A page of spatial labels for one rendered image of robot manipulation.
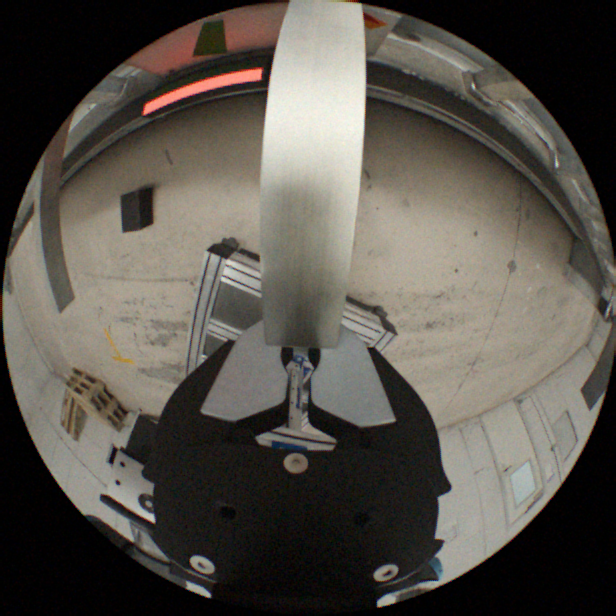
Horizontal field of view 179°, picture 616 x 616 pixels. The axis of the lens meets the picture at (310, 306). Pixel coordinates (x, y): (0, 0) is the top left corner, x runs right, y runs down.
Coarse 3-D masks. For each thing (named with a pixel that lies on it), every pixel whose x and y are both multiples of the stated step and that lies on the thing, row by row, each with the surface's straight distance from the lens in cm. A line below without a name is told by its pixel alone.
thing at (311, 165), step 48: (336, 0) 13; (288, 48) 9; (336, 48) 9; (288, 96) 7; (336, 96) 7; (288, 144) 7; (336, 144) 7; (288, 192) 7; (336, 192) 7; (288, 240) 7; (336, 240) 7; (288, 288) 8; (336, 288) 8; (288, 336) 9; (336, 336) 9
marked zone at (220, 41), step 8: (208, 24) 26; (216, 24) 26; (200, 32) 27; (208, 32) 27; (216, 32) 27; (224, 32) 27; (200, 40) 28; (208, 40) 28; (216, 40) 28; (224, 40) 28; (200, 48) 30; (208, 48) 30; (216, 48) 30; (224, 48) 30; (192, 56) 31
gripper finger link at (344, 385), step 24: (312, 360) 10; (336, 360) 9; (360, 360) 9; (312, 384) 8; (336, 384) 8; (360, 384) 8; (312, 408) 8; (336, 408) 7; (360, 408) 7; (384, 408) 8; (336, 432) 8
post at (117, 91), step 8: (104, 80) 38; (112, 80) 39; (120, 80) 40; (96, 88) 37; (104, 88) 38; (112, 88) 39; (120, 88) 40; (88, 96) 38; (96, 96) 38; (104, 96) 39; (112, 96) 40
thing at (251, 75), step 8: (240, 72) 28; (248, 72) 28; (256, 72) 28; (208, 80) 30; (216, 80) 29; (224, 80) 28; (232, 80) 28; (240, 80) 28; (248, 80) 27; (184, 88) 31; (192, 88) 30; (200, 88) 30; (208, 88) 29; (168, 96) 32; (176, 96) 31; (184, 96) 30; (152, 104) 34; (160, 104) 33; (144, 112) 34
